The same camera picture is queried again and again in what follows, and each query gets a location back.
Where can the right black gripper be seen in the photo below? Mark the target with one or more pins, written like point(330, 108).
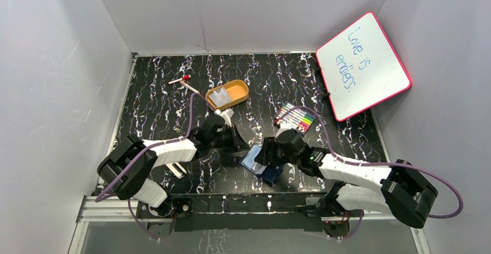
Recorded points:
point(269, 145)

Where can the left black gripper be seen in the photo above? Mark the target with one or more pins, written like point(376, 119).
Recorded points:
point(233, 139)

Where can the blue leather card holder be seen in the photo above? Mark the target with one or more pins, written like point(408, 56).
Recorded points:
point(267, 173)

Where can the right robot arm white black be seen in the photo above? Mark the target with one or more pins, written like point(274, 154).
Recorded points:
point(393, 188)

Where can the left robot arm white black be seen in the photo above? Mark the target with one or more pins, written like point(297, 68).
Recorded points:
point(127, 168)

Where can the pack of coloured markers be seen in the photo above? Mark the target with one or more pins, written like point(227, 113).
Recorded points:
point(299, 119)

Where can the orange oval tray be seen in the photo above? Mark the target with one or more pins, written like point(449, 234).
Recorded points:
point(238, 91)

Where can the white eraser block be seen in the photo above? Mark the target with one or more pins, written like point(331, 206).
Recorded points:
point(177, 169)

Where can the white marker pen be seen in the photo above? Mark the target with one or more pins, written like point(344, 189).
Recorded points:
point(183, 83)

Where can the red capped marker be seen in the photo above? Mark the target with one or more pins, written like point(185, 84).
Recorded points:
point(185, 77)

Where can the pink framed whiteboard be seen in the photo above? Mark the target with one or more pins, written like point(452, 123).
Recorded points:
point(361, 68)

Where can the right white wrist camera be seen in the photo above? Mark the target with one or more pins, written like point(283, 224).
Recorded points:
point(282, 128)

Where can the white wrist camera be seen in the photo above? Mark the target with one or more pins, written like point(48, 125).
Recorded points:
point(282, 128)
point(226, 115)

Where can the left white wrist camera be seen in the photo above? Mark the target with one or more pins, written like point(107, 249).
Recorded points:
point(226, 115)

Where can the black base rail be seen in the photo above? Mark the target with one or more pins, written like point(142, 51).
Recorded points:
point(274, 211)

